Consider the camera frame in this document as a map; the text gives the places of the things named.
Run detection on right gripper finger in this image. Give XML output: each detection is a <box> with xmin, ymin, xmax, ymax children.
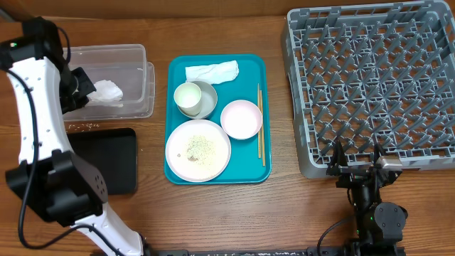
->
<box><xmin>328</xmin><ymin>139</ymin><xmax>348</xmax><ymax>168</ymax></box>
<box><xmin>374</xmin><ymin>143</ymin><xmax>387</xmax><ymax>159</ymax></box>

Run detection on white napkin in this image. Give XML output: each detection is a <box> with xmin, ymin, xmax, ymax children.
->
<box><xmin>185</xmin><ymin>60</ymin><xmax>240</xmax><ymax>85</ymax></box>
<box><xmin>87</xmin><ymin>80</ymin><xmax>123</xmax><ymax>107</ymax></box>

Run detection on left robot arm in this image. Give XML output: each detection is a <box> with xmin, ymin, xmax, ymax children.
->
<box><xmin>1</xmin><ymin>17</ymin><xmax>153</xmax><ymax>255</ymax></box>

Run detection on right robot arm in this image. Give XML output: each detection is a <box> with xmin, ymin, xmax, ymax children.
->
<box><xmin>316</xmin><ymin>140</ymin><xmax>408</xmax><ymax>256</ymax></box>

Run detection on clear plastic waste bin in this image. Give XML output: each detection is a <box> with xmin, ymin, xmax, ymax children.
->
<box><xmin>63</xmin><ymin>44</ymin><xmax>155</xmax><ymax>122</ymax></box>

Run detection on grey dishwasher rack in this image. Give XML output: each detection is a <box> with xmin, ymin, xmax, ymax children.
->
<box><xmin>282</xmin><ymin>1</ymin><xmax>454</xmax><ymax>178</ymax></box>

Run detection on scattered rice grains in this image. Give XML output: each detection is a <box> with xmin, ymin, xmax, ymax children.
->
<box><xmin>66</xmin><ymin>122</ymin><xmax>100</xmax><ymax>132</ymax></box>

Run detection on black plastic tray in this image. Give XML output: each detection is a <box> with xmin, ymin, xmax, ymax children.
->
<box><xmin>68</xmin><ymin>128</ymin><xmax>138</xmax><ymax>195</ymax></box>

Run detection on right wooden chopstick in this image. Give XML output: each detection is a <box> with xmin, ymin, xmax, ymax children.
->
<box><xmin>259</xmin><ymin>90</ymin><xmax>266</xmax><ymax>167</ymax></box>

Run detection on white paper cup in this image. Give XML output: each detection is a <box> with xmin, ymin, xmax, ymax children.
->
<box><xmin>173</xmin><ymin>82</ymin><xmax>202</xmax><ymax>116</ymax></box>

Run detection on teal serving tray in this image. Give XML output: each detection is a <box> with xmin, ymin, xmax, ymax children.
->
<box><xmin>165</xmin><ymin>54</ymin><xmax>272</xmax><ymax>185</ymax></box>

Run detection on grey bowl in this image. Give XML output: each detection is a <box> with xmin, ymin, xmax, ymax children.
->
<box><xmin>178</xmin><ymin>81</ymin><xmax>218</xmax><ymax>119</ymax></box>

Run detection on large white plate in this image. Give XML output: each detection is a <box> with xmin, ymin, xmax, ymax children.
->
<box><xmin>165</xmin><ymin>119</ymin><xmax>232</xmax><ymax>183</ymax></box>

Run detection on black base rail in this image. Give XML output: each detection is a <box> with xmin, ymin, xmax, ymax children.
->
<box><xmin>149</xmin><ymin>246</ymin><xmax>406</xmax><ymax>256</ymax></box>

